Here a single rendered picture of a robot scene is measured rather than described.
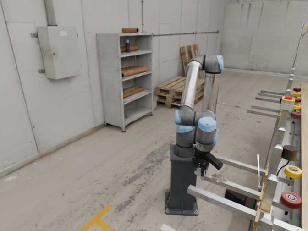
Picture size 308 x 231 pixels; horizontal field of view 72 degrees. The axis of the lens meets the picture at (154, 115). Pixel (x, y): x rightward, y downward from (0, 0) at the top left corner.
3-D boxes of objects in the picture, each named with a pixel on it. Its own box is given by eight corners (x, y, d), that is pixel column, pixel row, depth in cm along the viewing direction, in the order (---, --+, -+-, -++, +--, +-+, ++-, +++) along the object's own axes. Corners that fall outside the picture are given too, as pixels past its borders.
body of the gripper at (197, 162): (195, 160, 126) (198, 142, 121) (210, 165, 122) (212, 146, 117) (190, 166, 120) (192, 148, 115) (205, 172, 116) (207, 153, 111)
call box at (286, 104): (279, 110, 136) (282, 99, 133) (279, 107, 142) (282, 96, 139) (291, 112, 133) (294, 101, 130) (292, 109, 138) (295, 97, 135)
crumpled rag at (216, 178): (208, 179, 117) (208, 176, 116) (212, 173, 122) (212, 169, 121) (224, 185, 113) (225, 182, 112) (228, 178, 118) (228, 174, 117)
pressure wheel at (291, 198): (275, 216, 102) (281, 198, 98) (277, 205, 108) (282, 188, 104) (295, 224, 98) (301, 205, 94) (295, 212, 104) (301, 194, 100)
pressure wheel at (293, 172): (288, 190, 118) (294, 174, 113) (277, 181, 125) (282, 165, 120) (300, 188, 120) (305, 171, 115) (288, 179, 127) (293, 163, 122)
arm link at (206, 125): (217, 117, 113) (217, 124, 104) (214, 137, 118) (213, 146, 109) (199, 114, 115) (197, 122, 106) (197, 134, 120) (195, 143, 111)
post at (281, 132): (261, 195, 136) (278, 128, 117) (262, 191, 139) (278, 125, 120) (267, 197, 134) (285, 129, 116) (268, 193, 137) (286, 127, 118)
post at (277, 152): (255, 221, 116) (274, 145, 98) (256, 217, 119) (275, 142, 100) (262, 224, 114) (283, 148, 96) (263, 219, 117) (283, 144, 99)
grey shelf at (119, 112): (104, 126, 378) (95, 33, 318) (135, 111, 447) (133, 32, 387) (123, 132, 355) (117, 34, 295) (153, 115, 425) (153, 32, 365)
